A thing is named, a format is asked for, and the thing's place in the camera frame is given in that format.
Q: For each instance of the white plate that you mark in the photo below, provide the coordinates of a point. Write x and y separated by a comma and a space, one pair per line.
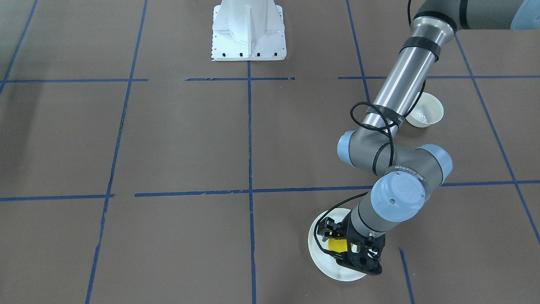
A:
324, 262

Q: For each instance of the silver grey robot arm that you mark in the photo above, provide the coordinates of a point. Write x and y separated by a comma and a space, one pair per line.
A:
407, 177

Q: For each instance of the white bowl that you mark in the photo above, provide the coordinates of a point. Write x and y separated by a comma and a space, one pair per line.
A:
428, 111

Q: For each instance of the yellow lemon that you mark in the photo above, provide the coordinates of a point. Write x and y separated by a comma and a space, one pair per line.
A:
337, 245

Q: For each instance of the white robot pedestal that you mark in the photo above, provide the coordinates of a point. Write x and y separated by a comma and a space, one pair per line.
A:
248, 30

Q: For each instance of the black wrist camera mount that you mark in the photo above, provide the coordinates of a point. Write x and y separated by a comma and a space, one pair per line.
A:
325, 228

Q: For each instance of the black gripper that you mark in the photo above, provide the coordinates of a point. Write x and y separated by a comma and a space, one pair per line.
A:
345, 232

